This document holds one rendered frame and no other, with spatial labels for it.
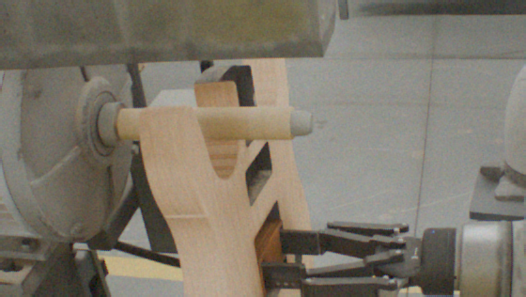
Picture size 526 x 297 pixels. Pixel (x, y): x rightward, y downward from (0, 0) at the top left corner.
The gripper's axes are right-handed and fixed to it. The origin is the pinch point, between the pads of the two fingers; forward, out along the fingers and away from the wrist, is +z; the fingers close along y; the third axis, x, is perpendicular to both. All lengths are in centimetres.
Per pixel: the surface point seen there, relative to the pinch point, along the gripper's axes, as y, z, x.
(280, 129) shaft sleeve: -5.8, -3.7, 17.7
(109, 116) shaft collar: -6.1, 14.1, 19.4
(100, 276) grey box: 18.3, 35.7, -16.6
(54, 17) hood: -22.2, 8.2, 33.2
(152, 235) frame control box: 18.6, 24.8, -8.4
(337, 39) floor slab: 336, 55, -59
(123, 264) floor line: 134, 100, -87
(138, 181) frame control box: 17.2, 24.6, 1.0
